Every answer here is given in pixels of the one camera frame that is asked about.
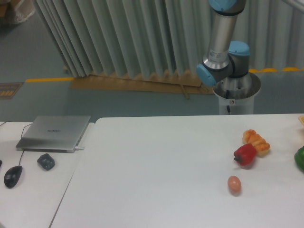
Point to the black computer mouse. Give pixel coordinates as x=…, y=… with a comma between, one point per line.
x=12, y=176

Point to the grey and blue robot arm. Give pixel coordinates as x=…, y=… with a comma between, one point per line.
x=222, y=47

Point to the red bell pepper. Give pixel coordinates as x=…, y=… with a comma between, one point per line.
x=245, y=154

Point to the yellow woven basket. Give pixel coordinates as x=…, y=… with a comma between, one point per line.
x=301, y=119

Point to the green bell pepper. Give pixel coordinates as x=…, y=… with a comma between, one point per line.
x=299, y=158

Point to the brown cardboard sheet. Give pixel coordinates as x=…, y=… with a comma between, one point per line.
x=187, y=85

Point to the grey pleated curtain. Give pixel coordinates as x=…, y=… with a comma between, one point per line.
x=145, y=37

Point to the white laptop plug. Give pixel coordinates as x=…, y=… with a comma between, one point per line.
x=78, y=148

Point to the orange bread loaf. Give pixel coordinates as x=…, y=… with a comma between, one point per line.
x=257, y=141

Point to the silver laptop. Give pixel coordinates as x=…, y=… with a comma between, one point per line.
x=54, y=133

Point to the brown egg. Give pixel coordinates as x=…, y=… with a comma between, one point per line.
x=234, y=184

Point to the black small case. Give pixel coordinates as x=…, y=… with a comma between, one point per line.
x=46, y=162

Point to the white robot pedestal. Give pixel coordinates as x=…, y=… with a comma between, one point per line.
x=236, y=95

